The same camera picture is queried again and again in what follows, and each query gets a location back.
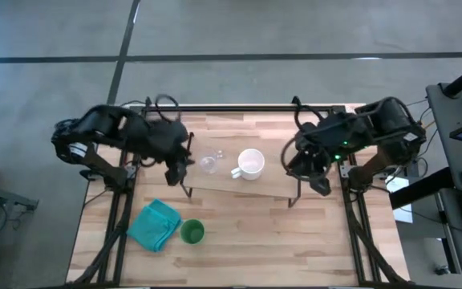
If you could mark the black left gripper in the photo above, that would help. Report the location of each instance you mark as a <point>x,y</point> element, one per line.
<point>177,168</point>

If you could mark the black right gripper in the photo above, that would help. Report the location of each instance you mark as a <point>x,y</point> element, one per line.
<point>313,172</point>

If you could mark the small clear glass cup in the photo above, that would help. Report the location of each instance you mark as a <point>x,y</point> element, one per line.
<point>208,164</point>

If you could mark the green plastic cup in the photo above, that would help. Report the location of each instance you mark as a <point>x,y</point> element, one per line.
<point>192,232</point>

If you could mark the white ceramic mug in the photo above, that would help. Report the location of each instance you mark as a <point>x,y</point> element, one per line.
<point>251,164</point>

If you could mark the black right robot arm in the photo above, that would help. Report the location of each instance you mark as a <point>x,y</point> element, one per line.
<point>375,124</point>

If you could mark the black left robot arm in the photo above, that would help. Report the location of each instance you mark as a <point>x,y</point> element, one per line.
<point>134,132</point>

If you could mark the teal folded cloth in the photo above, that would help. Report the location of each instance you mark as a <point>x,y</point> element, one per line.
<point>152,225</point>

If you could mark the white paper sheet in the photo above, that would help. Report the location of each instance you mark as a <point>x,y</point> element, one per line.
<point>403,208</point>

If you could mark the black stand beam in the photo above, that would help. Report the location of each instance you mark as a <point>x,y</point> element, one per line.
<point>419,188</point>

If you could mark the grey side desk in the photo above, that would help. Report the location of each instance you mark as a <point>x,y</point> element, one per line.
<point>447,132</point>

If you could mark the grey side table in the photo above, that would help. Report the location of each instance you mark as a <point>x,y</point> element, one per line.
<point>2,196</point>

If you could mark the black metal rig frame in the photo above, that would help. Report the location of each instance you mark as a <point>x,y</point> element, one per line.
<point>120,225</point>

